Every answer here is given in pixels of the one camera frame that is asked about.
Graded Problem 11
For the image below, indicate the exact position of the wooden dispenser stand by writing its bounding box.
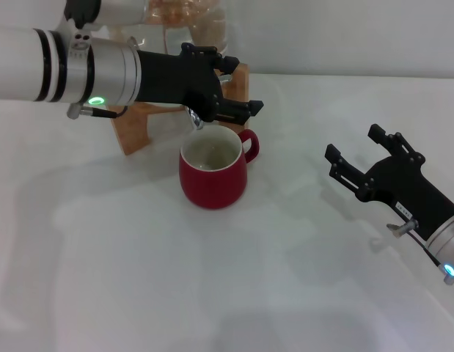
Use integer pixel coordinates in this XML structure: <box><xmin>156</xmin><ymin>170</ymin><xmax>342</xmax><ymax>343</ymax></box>
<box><xmin>109</xmin><ymin>62</ymin><xmax>249</xmax><ymax>155</ymax></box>

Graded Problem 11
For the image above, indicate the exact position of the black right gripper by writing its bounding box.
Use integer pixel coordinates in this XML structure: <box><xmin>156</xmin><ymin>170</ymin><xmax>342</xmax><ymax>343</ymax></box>
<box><xmin>324</xmin><ymin>123</ymin><xmax>454</xmax><ymax>240</ymax></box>

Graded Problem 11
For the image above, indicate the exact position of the chrome faucet spout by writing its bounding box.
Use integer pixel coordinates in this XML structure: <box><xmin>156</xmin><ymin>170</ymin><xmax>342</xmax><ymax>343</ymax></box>
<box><xmin>184</xmin><ymin>106</ymin><xmax>205</xmax><ymax>132</ymax></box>

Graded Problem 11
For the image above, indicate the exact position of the black cable with metal plug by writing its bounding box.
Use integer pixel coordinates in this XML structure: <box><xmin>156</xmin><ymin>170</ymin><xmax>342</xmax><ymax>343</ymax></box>
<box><xmin>67</xmin><ymin>103</ymin><xmax>131</xmax><ymax>120</ymax></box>
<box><xmin>387</xmin><ymin>219</ymin><xmax>444</xmax><ymax>269</ymax></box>

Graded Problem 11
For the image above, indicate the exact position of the red ceramic cup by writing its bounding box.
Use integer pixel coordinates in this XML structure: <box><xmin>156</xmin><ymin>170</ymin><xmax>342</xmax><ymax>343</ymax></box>
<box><xmin>178</xmin><ymin>126</ymin><xmax>260</xmax><ymax>210</ymax></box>

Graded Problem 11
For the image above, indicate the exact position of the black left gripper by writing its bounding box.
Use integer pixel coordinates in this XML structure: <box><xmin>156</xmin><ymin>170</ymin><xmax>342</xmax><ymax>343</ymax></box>
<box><xmin>136</xmin><ymin>43</ymin><xmax>265</xmax><ymax>125</ymax></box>

